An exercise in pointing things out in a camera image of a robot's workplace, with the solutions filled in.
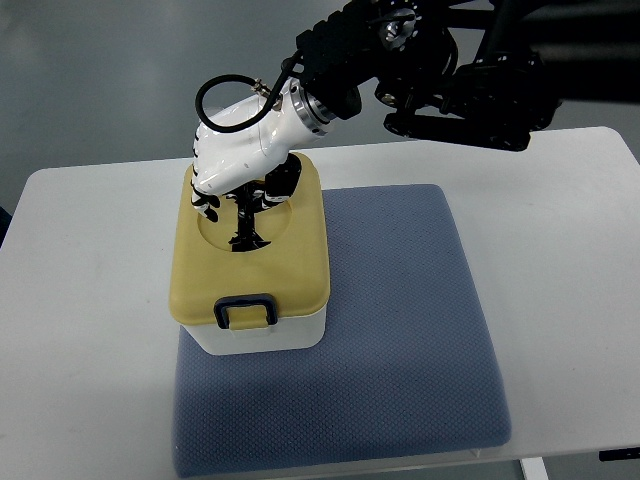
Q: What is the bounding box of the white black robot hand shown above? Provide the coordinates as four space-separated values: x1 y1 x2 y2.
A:
191 79 336 222

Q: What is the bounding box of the yellow box lid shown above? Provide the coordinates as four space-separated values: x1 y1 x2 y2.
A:
167 152 331 333

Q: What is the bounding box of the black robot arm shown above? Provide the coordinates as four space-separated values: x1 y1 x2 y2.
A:
296 1 639 151

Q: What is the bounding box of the white storage box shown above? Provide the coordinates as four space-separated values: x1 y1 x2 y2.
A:
184 301 327 356

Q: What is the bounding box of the blue gray cushion mat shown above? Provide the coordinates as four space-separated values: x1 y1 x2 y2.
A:
173 184 511 478

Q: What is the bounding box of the dark object at left edge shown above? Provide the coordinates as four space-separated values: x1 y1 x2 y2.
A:
0 208 12 244

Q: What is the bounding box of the white table leg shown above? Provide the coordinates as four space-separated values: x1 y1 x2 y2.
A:
519 457 549 480

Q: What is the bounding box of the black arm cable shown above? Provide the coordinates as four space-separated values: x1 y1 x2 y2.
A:
194 53 301 135

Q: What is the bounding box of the black table bracket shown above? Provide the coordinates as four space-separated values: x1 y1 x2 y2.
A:
598 447 640 462

